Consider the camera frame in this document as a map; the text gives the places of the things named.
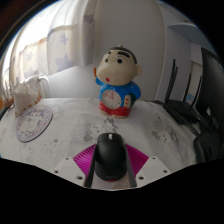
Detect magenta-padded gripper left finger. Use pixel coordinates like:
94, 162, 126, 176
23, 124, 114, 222
51, 143, 101, 188

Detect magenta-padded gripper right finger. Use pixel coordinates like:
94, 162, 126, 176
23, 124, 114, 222
123, 143, 173, 188

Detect black computer mouse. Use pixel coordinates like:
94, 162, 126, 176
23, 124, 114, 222
94, 132, 128, 183

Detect round purple printed mouse pad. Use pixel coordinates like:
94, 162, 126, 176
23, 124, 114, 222
15, 104, 54, 144

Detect white printed tablecloth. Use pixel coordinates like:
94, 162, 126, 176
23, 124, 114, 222
0, 97, 201, 191

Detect black monitor stand base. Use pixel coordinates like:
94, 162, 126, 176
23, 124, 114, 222
193, 128, 224, 164

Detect black router with antennas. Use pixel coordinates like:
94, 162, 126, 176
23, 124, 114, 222
151, 59, 204, 126

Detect large white conch shell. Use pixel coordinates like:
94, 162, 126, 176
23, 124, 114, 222
12, 78, 43, 118

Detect white radiator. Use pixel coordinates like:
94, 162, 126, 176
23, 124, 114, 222
33, 74, 53, 99

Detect wooden model sailing ship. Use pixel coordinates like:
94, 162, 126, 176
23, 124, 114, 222
1, 78, 16, 109

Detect cartoon boy clock figurine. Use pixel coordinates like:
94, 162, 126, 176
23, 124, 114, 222
94, 45, 144, 120

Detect white star-print curtain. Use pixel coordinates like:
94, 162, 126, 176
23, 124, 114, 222
1, 0, 98, 88

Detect white wall shelf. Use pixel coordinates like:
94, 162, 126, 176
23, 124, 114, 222
168, 22, 214, 44

